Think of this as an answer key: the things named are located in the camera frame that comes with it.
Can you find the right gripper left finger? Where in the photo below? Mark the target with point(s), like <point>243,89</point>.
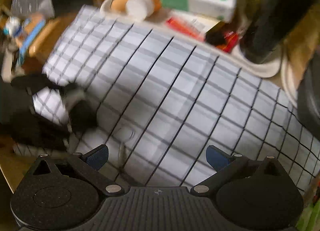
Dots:
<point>87,166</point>

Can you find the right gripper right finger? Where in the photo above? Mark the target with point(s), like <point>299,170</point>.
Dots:
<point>227,168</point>

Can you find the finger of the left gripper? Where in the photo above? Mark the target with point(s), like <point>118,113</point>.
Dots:
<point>34,83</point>

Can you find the black bag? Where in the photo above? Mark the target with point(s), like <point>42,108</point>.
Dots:
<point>82,117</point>

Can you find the cardboard box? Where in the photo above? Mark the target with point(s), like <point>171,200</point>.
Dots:
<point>13,167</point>

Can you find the checkered tablecloth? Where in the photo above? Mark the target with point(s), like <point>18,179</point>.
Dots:
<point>161,101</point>

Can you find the grey zip case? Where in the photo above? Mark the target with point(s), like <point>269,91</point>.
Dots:
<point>308,97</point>

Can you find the white serving tray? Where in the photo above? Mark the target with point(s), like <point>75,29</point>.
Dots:
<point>276,63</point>

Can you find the beige egg-shaped sponge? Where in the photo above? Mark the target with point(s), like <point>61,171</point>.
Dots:
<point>118,6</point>

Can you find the white round jar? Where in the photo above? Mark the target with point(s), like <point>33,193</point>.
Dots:
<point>142,9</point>

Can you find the pink white flat box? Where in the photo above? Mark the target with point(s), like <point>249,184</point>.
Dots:
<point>192,26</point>

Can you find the black thermos bottle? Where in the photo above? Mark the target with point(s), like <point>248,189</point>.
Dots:
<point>272,22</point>

